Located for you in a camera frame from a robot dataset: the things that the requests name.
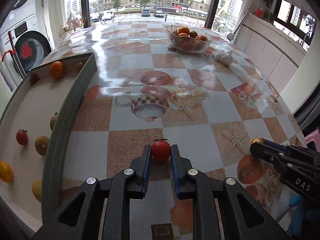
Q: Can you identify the small yellow tomato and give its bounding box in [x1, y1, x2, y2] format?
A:
[251, 138, 264, 144]

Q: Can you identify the large red tomato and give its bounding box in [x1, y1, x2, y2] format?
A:
[151, 139, 171, 164]

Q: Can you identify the small red tomato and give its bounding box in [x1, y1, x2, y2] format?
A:
[16, 129, 28, 146]

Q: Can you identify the orange tangerine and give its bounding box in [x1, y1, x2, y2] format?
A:
[49, 61, 65, 80]

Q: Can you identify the blue gloved right hand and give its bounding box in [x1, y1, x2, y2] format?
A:
[288, 194, 305, 237]

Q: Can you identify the yellow fruit in tray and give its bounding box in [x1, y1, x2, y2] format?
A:
[31, 180, 42, 202]

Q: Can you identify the brown pear in tray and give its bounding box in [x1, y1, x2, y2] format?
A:
[34, 135, 50, 156]

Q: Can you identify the yellow lemon in tray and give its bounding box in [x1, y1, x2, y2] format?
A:
[0, 161, 14, 183]

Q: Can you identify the white cabinet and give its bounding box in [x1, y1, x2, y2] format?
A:
[233, 14, 306, 83]

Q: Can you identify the crumpled white tissue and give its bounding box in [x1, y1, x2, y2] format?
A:
[213, 49, 233, 66]

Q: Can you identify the grey white tray box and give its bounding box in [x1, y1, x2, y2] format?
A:
[1, 53, 97, 235]

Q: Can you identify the glass fruit bowl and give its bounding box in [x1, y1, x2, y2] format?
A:
[165, 24, 212, 54]

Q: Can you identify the green brown fruit in bowl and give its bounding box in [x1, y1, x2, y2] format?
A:
[189, 31, 198, 38]

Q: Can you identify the orange in bowl top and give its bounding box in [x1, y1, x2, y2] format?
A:
[177, 27, 190, 36]

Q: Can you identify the dark red fruit in tray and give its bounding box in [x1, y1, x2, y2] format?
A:
[30, 74, 40, 86]

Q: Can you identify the small orange in tray corner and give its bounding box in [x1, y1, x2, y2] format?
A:
[76, 62, 84, 72]

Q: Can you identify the lower washing machine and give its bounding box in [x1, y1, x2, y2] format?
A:
[1, 14, 52, 84]

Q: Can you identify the upper dryer machine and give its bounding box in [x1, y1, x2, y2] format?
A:
[1, 0, 36, 33]

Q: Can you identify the red handled mop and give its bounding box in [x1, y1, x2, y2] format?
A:
[2, 31, 26, 80]

